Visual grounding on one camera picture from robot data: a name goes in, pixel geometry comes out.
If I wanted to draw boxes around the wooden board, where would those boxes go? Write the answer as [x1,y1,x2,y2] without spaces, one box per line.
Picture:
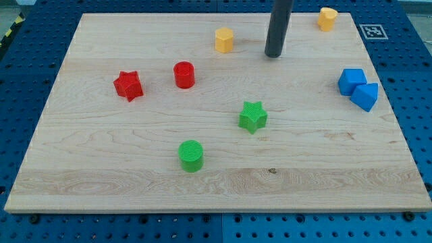
[5,13,431,213]

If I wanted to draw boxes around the blue cube block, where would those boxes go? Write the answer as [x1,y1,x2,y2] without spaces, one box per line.
[337,68,367,96]

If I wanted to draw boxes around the blue triangular block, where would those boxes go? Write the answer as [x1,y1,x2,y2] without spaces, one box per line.
[350,83,379,112]

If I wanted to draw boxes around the red cylinder block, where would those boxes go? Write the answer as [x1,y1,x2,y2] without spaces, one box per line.
[173,61,195,89]

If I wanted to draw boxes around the yellow hexagon block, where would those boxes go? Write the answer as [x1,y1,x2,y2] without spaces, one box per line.
[215,27,234,53]

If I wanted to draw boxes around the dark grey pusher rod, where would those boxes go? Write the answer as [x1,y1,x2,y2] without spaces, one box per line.
[265,0,294,58]

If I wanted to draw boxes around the white fiducial marker tag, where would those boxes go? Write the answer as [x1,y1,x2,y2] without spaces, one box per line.
[359,24,388,40]

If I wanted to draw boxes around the green star block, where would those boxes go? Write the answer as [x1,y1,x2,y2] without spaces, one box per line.
[238,101,267,134]

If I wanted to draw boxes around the yellow heart block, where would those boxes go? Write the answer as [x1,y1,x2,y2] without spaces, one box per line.
[317,7,338,32]

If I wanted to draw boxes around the green cylinder block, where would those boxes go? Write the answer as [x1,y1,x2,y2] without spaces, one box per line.
[178,140,204,173]

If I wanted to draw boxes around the red star block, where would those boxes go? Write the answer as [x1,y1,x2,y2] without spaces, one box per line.
[113,71,144,102]

